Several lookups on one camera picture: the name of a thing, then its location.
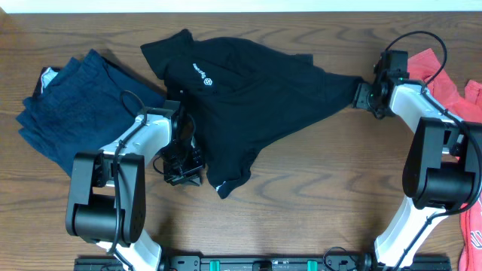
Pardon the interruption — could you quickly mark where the red printed t-shirt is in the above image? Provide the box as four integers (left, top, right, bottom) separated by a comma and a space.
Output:
407, 49, 481, 271

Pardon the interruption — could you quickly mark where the black polo shirt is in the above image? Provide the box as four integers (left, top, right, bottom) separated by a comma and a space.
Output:
141, 29, 362, 198

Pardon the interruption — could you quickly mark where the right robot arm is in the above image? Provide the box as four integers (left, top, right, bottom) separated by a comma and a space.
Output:
352, 50, 481, 270

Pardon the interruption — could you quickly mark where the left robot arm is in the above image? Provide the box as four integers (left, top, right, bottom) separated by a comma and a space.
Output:
66, 108, 204, 270

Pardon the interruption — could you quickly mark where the folded navy blue garment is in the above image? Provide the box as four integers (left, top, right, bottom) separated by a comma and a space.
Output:
17, 50, 164, 175

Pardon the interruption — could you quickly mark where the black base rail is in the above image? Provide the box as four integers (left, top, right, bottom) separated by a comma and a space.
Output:
73, 253, 452, 271

